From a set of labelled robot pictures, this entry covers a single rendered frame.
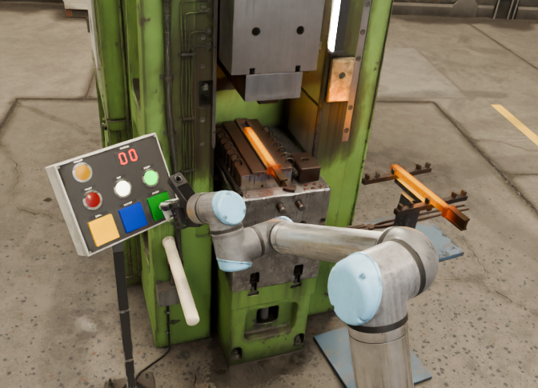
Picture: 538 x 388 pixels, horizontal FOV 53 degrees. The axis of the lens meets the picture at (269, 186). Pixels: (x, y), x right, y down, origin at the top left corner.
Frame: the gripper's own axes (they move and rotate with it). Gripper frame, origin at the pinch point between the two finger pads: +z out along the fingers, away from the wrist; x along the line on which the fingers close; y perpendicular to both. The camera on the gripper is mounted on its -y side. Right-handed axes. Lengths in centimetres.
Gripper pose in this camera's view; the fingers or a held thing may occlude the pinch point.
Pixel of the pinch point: (162, 203)
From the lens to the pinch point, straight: 174.9
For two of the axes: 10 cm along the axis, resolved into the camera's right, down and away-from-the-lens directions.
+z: -6.4, 0.5, 7.7
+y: 2.9, 9.4, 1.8
